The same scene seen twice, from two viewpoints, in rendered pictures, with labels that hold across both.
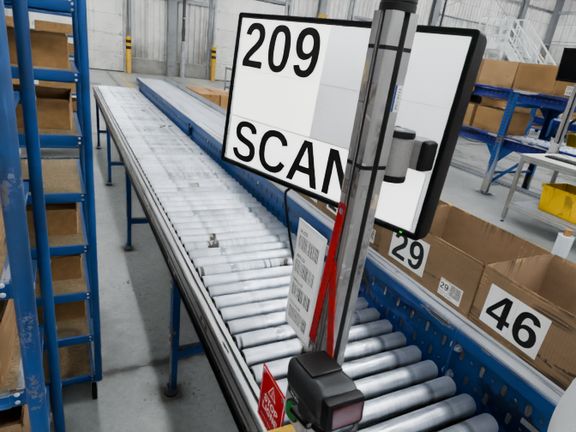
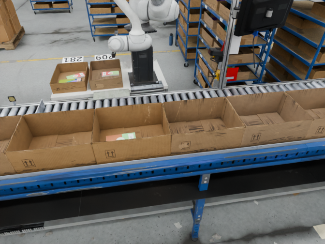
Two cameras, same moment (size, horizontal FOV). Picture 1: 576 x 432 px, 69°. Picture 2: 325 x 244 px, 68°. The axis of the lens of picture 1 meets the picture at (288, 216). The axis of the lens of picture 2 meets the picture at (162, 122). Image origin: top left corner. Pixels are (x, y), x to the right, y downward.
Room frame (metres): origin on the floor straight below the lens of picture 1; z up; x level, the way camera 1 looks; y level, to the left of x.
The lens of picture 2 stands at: (0.71, -2.00, 1.86)
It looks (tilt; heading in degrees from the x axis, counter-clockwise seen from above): 39 degrees down; 110
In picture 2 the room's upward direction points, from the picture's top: straight up
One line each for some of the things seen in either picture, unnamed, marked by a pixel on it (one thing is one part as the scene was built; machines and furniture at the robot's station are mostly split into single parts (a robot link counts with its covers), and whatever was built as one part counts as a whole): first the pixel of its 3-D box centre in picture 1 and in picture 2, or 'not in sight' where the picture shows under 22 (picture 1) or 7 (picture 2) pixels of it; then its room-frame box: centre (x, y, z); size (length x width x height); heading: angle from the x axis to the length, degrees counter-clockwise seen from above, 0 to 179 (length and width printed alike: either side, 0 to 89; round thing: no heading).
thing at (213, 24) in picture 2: not in sight; (220, 19); (0.32, 1.07, 0.99); 0.40 x 0.30 x 0.10; 117
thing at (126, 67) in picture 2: not in sight; (110, 77); (-0.47, -0.24, 0.74); 1.00 x 0.58 x 0.03; 32
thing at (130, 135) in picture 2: not in sight; (121, 145); (0.17, -1.19, 0.92); 0.16 x 0.11 x 0.07; 32
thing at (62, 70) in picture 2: not in sight; (71, 76); (-0.74, -0.46, 0.80); 0.38 x 0.28 x 0.10; 120
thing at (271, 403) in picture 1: (278, 418); (228, 74); (0.60, -0.03, 0.85); 0.16 x 0.01 x 0.13; 29
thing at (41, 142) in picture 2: not in sight; (58, 140); (-0.14, -1.31, 0.97); 0.39 x 0.29 x 0.17; 29
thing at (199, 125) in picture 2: not in sight; (199, 125); (0.54, -0.93, 0.97); 0.39 x 0.29 x 0.17; 29
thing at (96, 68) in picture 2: not in sight; (106, 73); (-0.47, -0.30, 0.80); 0.38 x 0.28 x 0.10; 121
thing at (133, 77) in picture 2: not in sight; (141, 61); (-0.16, -0.18, 0.91); 0.26 x 0.26 x 0.33; 32
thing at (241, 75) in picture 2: not in sight; (229, 68); (0.56, 0.65, 0.59); 0.40 x 0.30 x 0.10; 117
